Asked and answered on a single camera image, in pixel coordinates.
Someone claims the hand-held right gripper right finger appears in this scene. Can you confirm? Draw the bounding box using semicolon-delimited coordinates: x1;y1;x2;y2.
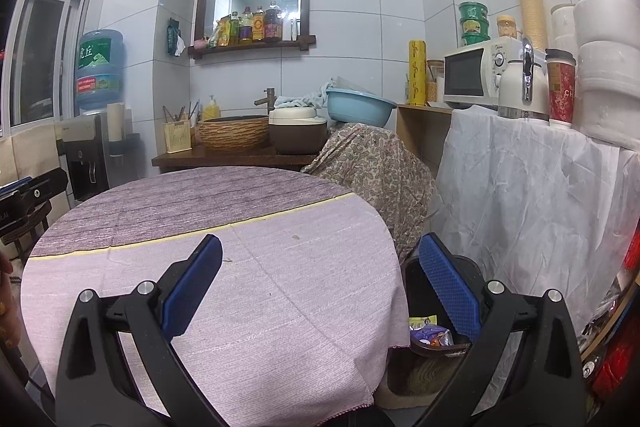
418;232;587;427

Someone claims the glass storage jar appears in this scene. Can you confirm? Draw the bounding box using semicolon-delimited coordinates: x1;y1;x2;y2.
426;59;446;102

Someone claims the bundle of dark chopsticks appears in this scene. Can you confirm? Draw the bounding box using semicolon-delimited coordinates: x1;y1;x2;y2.
162;99;201;122

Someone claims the stack of white bowls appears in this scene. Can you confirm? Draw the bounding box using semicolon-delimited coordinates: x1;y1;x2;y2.
552;0;640;148

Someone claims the green tissue pack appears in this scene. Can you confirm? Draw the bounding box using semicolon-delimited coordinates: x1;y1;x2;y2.
167;18;187;56

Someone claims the bamboo style faucet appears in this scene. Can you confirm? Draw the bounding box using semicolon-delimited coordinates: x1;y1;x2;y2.
254;88;277;115

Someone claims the sliding window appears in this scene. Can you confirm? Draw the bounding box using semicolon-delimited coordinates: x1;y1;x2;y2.
0;0;93;138

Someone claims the white paper cup tube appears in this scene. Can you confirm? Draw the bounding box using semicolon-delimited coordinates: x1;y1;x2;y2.
107;102;126;142

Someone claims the blue grey holder tray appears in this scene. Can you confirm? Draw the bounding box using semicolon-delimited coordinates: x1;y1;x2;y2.
107;134;143;158

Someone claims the blue water jug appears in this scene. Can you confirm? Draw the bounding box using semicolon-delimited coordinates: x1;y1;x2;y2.
75;29;125;110

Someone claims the white cup stack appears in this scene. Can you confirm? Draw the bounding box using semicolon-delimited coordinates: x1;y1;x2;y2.
551;3;577;52

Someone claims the wicker pattern sink basin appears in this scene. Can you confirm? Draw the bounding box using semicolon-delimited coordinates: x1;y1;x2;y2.
197;116;271;152

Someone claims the brown white rice cooker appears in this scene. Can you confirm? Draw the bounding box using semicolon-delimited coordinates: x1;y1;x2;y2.
268;106;328;155

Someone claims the dark wooden counter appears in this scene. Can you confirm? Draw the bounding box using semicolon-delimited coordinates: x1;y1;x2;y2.
151;144;321;172

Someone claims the white microwave oven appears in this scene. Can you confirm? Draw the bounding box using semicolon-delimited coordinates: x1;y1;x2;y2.
442;38;523;110

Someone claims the white electric kettle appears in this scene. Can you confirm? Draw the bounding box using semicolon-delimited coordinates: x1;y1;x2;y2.
497;34;551;122

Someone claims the dark soy sauce bottle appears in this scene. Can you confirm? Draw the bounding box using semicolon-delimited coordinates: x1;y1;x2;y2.
265;1;282;42

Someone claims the purple plastic bag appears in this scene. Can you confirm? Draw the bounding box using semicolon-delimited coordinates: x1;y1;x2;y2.
411;326;451;348

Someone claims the brown trash bin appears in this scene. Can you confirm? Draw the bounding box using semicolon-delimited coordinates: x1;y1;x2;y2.
387;252;483;400

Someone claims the white cover cloth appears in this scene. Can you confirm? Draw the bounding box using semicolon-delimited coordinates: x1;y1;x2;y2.
427;104;640;348

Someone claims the blue plastic basin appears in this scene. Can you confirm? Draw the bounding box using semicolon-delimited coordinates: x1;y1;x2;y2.
325;88;398;128

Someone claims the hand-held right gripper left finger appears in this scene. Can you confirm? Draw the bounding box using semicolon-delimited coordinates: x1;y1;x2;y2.
55;234;223;427

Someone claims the grey water dispenser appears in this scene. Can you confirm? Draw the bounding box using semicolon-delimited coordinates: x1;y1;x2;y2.
55;112;131;208

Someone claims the beige chopstick holder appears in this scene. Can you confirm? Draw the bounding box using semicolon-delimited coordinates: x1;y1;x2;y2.
165;119;193;154

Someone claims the light blue towel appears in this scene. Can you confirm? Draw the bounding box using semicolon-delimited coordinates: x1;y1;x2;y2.
274;79;336;110

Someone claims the floral cloth cover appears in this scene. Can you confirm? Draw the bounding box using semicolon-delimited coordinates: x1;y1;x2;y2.
300;122;441;263

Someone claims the purple grey tablecloth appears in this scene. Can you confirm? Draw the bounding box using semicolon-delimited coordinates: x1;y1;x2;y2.
20;166;426;413

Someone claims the red paper cup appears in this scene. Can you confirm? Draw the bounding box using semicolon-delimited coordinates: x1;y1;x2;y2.
545;49;578;128

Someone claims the tall yellow box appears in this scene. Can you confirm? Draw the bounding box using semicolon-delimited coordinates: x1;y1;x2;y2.
408;39;427;105

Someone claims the light wooden cabinet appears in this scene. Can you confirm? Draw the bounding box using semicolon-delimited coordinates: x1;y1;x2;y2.
397;103;453;178

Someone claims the small wooden stool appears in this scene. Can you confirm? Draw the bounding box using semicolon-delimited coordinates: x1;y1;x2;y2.
10;207;53;265

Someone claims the beige cloth cover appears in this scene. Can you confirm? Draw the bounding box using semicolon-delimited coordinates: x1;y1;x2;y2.
0;122;63;188

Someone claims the red plastic bag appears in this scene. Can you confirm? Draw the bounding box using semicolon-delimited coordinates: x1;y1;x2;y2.
590;302;640;403

